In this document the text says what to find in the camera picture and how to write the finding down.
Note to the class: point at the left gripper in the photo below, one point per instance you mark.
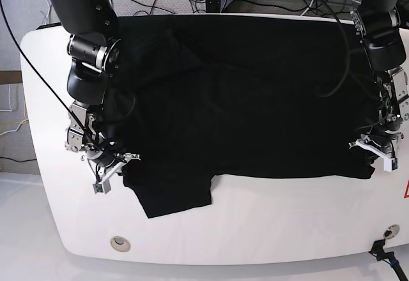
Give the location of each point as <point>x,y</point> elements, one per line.
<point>385,141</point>

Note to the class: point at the right table grommet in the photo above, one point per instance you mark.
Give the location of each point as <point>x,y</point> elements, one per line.
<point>391,231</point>

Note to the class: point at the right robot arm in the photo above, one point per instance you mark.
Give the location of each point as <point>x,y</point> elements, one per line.
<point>94,47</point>

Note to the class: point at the table grommet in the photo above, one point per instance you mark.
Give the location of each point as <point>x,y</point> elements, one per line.
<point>120,244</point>
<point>391,231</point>

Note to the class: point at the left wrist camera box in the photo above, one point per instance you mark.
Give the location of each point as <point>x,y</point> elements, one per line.
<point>390,164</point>

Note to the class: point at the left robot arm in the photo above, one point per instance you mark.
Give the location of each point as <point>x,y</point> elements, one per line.
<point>378,22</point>

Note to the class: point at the left table grommet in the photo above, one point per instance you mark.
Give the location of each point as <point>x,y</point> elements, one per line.
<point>120,244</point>

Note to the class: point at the black clamp with cable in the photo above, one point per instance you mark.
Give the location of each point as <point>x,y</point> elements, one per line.
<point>377,250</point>

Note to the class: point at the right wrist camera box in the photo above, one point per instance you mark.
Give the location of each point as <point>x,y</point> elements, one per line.
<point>102,187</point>

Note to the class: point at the black T-shirt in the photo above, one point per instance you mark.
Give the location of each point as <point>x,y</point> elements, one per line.
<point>207,95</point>

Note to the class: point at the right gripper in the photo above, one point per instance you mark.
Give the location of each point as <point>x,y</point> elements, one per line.
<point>103,164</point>

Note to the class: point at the red warning sticker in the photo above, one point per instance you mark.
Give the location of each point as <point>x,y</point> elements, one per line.
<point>406,195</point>

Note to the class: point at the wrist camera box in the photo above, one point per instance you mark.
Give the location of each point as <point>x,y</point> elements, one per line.
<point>102,187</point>
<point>390,164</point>

